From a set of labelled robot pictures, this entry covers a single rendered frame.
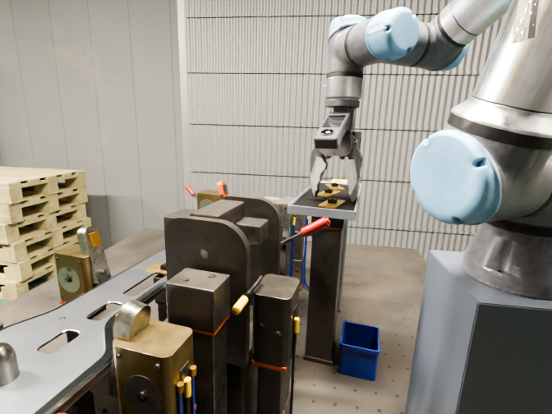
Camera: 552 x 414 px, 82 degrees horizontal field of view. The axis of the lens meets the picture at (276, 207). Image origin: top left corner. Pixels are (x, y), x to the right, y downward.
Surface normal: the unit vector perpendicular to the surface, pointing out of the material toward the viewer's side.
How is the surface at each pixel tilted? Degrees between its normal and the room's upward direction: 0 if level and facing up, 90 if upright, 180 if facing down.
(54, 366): 0
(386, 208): 90
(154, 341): 0
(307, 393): 0
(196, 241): 90
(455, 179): 97
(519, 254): 72
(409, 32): 90
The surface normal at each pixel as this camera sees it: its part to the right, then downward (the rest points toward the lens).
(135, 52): -0.14, 0.23
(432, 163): -0.93, 0.18
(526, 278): -0.48, -0.11
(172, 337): 0.03, -0.97
